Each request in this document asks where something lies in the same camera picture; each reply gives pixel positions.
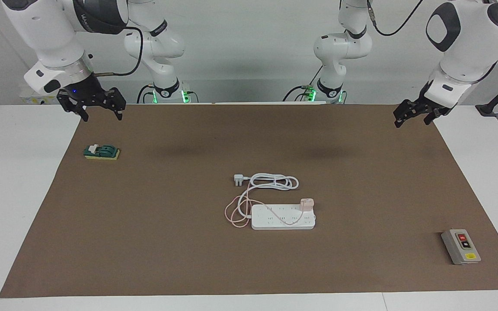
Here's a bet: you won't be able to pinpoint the white background boxes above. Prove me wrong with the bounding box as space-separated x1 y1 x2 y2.
19 90 59 105

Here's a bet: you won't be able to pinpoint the green knife switch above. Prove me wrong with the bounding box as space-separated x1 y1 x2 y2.
83 144 121 161

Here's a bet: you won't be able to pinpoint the grey on-off switch box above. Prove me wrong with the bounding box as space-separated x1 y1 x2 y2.
441 229 482 265

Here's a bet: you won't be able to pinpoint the white power strip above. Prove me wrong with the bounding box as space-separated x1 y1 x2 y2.
251 204 317 230

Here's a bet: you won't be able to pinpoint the brown table mat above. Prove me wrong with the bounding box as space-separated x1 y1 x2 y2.
0 103 498 298

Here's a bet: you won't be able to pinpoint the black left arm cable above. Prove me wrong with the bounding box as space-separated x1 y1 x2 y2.
365 0 425 37

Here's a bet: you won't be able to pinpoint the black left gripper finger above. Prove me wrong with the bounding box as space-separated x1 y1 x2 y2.
393 100 416 129
423 107 441 126

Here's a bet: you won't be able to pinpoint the pink charging cable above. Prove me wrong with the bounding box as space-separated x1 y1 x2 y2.
225 194 306 229

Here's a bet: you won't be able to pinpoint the white power cord with plug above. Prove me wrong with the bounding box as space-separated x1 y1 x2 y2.
233 173 300 219

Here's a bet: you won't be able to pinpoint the black base cable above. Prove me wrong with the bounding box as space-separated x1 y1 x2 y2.
136 84 154 104
282 65 324 102

